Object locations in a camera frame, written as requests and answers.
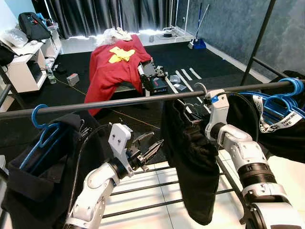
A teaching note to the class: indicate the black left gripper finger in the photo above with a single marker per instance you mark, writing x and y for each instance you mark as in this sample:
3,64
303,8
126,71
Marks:
153,151
143,139

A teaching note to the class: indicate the dark grey clothes hanger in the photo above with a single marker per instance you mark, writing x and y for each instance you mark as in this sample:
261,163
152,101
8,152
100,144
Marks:
206,88

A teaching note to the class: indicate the black white-print garment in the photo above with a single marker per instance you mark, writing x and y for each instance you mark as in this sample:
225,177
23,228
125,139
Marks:
190,162

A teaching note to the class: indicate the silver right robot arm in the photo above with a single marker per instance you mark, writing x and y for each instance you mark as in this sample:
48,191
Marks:
248,157

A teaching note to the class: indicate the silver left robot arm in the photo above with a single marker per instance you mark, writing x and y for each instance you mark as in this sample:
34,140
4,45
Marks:
95,191

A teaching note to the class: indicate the blue plastic hanger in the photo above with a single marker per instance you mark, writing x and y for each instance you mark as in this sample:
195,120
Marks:
298,86
33,117
281,102

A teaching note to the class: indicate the black metal clothes rack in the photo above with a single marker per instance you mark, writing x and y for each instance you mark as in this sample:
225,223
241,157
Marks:
119,102

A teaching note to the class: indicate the black floor mat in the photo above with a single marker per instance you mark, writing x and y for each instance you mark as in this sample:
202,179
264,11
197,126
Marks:
214,62

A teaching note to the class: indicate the blue head mop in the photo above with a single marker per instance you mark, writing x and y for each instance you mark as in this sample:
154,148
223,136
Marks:
198,44

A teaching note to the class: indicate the red cloth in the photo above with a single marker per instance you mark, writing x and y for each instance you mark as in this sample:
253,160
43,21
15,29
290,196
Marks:
109,76

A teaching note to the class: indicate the black shorts white waistband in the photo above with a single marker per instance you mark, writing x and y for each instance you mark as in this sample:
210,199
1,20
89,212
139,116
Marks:
281,138

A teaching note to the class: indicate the yellow cloth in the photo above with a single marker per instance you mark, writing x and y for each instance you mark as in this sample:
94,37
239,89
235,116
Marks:
121,55

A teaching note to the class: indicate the small grey box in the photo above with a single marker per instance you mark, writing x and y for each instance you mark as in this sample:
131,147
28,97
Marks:
73,79

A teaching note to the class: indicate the plain black t-shirt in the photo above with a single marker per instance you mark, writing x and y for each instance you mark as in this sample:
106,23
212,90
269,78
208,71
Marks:
43,191

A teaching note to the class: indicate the white plastic bag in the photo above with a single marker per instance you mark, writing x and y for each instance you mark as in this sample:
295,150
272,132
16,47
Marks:
114,36

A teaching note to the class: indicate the dark curtain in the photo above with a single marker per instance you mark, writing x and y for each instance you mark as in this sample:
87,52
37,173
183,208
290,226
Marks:
109,16

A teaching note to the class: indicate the low white shelf unit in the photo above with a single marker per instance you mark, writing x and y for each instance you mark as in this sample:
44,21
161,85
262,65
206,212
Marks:
28,71

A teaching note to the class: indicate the black bag red detail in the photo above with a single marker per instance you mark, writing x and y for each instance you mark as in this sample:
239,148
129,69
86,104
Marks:
34,26

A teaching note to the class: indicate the black backpack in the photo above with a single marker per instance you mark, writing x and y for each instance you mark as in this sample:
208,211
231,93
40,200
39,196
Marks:
5,56

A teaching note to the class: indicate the white plastic pack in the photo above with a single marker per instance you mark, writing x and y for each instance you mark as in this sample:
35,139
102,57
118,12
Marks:
14,37

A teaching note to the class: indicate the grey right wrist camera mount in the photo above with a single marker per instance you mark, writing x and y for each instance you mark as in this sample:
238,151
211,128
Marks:
218,109

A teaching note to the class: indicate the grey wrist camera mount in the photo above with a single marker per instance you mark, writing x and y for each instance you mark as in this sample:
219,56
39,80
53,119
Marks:
218,109
119,140

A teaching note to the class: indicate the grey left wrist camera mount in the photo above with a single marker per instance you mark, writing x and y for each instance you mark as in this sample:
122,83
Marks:
119,140

